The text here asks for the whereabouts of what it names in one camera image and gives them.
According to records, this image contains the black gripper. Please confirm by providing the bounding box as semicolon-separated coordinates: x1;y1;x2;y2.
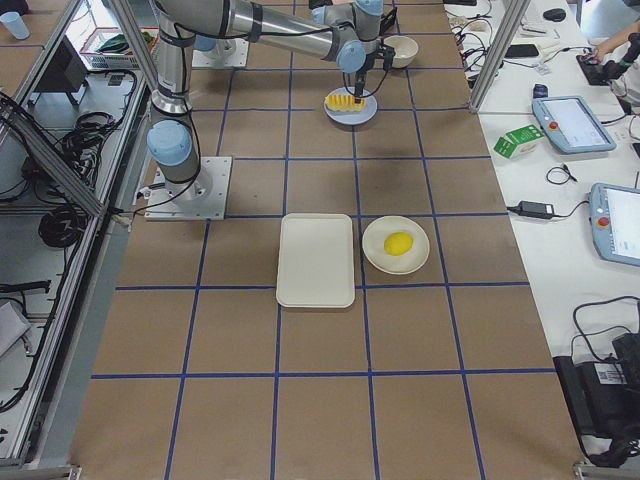
353;59;373;105

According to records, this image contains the yellow sliced bread loaf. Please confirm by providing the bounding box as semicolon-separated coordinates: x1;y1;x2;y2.
324;93;366;113

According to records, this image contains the blue plate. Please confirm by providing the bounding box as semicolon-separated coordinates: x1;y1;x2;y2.
323;87;378;126

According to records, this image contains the white round plate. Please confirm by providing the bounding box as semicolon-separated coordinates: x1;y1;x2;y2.
362;216;430;275

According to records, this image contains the beige ceramic bowl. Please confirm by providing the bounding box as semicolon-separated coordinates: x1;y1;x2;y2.
384;35;419;69

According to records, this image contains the yellow lemon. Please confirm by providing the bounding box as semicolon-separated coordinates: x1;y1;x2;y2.
383;231;414;256

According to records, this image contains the black smartphone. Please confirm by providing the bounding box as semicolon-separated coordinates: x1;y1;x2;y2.
504;43;540;59

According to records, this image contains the green white carton box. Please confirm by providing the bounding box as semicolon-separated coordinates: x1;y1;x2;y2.
493;124;544;159

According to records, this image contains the white rectangular tray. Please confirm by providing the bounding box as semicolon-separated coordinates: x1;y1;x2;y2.
276;213;355;308

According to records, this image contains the black computer mouse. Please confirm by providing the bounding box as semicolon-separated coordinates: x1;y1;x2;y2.
542;8;567;23

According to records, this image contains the far teach pendant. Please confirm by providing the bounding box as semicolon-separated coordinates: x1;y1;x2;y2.
531;96;617;154

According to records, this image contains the teach pendant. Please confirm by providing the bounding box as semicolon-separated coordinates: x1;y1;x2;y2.
588;183;639;266
531;96;617;154

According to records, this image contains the black power adapter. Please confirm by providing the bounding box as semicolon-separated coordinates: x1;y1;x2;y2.
518;201;555;219

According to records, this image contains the near teach pendant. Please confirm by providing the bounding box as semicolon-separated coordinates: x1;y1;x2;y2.
588;183;639;266

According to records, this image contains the light blue cup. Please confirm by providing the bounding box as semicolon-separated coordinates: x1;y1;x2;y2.
0;11;30;40

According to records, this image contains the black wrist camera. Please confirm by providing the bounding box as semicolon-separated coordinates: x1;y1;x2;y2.
377;43;395;72

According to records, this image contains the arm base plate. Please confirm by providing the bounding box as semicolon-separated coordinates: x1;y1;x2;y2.
192;36;249;70
144;156;232;221

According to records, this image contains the aluminium frame post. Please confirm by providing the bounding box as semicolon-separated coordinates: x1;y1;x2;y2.
469;0;530;113

